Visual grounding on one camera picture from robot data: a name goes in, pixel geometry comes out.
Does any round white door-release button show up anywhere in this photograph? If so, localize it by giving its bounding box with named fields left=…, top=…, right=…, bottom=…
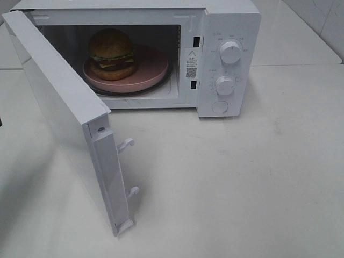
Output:
left=212, top=101, right=229, bottom=114

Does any white microwave door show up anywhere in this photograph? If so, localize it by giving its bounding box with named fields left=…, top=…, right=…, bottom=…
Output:
left=3, top=11, right=139, bottom=235

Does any glass microwave turntable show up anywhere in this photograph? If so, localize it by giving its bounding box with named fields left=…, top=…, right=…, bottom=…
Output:
left=89, top=65, right=173, bottom=97

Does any upper white power knob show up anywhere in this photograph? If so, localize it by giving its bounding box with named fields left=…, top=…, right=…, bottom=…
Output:
left=219, top=39, right=242, bottom=65

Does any toy hamburger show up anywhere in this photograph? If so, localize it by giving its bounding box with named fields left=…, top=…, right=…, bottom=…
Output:
left=88, top=28, right=136, bottom=81

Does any lower white timer knob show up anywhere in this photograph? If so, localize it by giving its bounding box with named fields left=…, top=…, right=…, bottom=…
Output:
left=215, top=76, right=235, bottom=96

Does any white microwave oven body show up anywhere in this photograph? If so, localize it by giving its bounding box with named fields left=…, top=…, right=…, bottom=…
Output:
left=10, top=1, right=261, bottom=117

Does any pink round plate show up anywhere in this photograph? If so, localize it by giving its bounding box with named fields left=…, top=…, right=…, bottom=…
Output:
left=83, top=45, right=169, bottom=94

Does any white warning label sticker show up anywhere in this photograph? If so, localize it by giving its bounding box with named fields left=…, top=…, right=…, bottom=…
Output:
left=184, top=48, right=199, bottom=80

